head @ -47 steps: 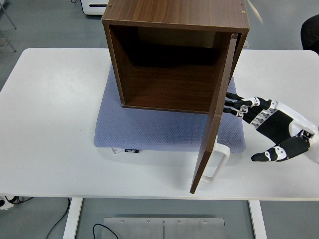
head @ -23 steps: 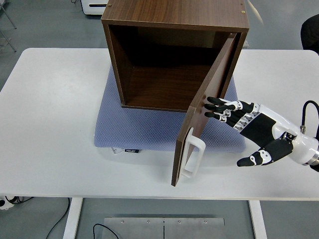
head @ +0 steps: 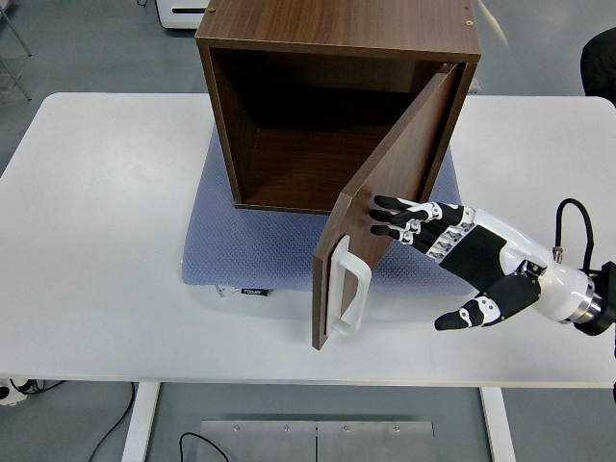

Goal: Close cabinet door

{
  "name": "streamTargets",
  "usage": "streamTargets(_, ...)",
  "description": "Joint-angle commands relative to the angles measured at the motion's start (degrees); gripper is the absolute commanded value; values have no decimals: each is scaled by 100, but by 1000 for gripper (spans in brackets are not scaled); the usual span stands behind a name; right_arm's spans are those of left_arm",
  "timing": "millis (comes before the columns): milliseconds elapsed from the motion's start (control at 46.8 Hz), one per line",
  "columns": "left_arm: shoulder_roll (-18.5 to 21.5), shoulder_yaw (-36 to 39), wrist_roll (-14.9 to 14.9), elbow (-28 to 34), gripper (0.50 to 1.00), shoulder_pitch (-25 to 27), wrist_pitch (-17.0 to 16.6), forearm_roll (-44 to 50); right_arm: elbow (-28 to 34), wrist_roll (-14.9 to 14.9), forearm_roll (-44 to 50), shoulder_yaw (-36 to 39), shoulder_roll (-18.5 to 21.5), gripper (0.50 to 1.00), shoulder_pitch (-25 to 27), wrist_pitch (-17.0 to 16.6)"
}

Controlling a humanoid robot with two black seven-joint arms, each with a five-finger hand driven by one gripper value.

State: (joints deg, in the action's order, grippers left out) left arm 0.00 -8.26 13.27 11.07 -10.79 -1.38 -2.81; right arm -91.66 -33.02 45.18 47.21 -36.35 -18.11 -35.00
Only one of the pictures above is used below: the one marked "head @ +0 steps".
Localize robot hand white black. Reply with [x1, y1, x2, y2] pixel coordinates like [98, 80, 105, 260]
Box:
[369, 194, 598, 333]

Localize brown wooden cabinet door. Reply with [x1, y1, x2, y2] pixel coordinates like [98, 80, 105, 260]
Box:
[311, 62, 461, 350]

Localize brown wooden cabinet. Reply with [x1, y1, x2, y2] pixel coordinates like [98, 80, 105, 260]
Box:
[194, 0, 483, 218]

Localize white table leg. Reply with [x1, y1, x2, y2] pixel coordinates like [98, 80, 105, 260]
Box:
[478, 384, 517, 462]
[119, 382, 163, 462]

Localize blue dotted mat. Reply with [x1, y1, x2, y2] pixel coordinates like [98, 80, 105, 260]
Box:
[180, 127, 475, 296]

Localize person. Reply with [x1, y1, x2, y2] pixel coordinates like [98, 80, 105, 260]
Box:
[579, 28, 616, 105]

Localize grey metal plate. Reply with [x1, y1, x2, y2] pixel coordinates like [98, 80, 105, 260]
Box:
[199, 419, 436, 462]

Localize white appliance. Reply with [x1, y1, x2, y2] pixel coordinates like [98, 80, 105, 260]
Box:
[156, 0, 209, 31]

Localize white power strip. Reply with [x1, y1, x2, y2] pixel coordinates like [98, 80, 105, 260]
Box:
[0, 377, 47, 408]

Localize metal rack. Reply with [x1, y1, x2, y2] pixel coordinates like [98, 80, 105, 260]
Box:
[0, 0, 35, 115]

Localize white door handle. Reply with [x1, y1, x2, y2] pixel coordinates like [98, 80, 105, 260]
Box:
[322, 235, 372, 337]

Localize black floor cable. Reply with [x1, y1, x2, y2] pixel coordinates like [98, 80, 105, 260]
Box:
[179, 431, 227, 462]

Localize grey floor cable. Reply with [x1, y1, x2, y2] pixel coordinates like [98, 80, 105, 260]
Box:
[89, 382, 137, 462]

